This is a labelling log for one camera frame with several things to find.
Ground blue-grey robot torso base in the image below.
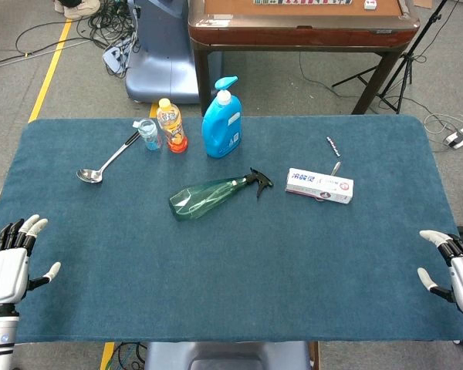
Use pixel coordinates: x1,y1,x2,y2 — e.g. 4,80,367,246
144,341,313,370

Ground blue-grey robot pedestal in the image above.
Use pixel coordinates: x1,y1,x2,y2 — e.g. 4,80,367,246
124,0,225,105

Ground black tripod stand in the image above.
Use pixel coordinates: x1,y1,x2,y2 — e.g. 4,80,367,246
331,0,451,115

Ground blue table cloth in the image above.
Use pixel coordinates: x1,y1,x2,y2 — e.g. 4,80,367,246
0,114,463,345

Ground tangled black cable bundle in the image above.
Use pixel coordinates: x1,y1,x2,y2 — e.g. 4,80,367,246
75,0,140,80

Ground beige shoes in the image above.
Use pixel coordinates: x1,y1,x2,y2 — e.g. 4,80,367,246
53,0,101,20

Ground white toothpaste box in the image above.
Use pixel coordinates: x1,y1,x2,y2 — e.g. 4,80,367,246
285,167,355,205

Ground green transparent spray bottle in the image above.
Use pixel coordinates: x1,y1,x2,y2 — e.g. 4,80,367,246
168,166,275,222

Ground brown mahjong table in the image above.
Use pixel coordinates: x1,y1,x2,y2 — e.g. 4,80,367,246
187,0,421,116

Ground brown wooden panel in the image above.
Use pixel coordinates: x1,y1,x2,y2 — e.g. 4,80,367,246
308,341,320,370

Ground white floor cable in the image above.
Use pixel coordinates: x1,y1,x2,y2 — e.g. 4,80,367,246
423,113,463,146

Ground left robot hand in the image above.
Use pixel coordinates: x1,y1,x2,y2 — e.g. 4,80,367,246
0,214,62,309

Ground row of mahjong tiles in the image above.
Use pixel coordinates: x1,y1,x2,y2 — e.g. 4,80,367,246
253,0,353,6

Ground cables beneath table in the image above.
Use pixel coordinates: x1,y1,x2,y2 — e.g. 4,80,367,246
110,341,148,370

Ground white power strip under cables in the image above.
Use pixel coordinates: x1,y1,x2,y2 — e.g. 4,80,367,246
102,36,134,74

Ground long black floor cable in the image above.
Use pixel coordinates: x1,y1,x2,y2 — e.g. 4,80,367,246
0,18,101,66

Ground orange juice bottle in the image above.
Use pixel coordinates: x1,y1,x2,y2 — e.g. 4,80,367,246
156,98,189,154

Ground thin patterned pen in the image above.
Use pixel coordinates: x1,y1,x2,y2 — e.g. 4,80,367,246
326,136,342,158

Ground blue detergent pump bottle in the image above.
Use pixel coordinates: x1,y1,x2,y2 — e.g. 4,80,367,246
201,76,243,159

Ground metal soup ladle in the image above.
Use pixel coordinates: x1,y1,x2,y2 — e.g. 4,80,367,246
76,130,141,184

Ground thin black floor cable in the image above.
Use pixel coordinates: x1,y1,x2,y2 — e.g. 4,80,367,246
299,52,371,103

